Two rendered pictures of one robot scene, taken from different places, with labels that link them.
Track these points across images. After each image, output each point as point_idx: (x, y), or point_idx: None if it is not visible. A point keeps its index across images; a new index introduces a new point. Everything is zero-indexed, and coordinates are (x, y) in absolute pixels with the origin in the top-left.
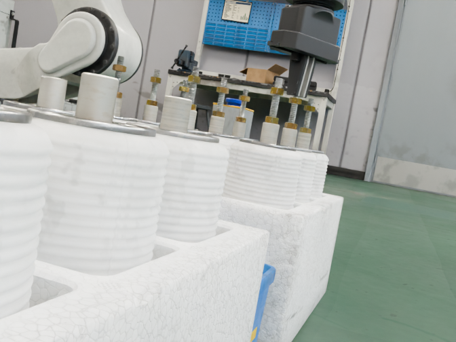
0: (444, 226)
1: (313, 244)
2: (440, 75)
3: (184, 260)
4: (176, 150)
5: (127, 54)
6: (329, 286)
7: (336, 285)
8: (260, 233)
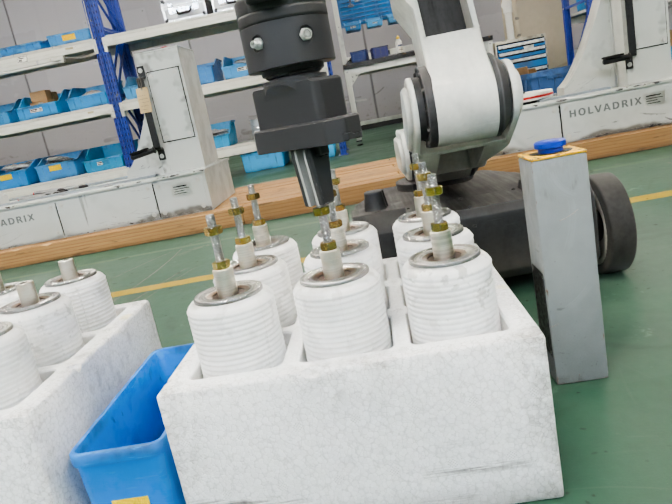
0: None
1: (277, 423)
2: None
3: None
4: None
5: (460, 107)
6: (617, 490)
7: (646, 493)
8: (4, 417)
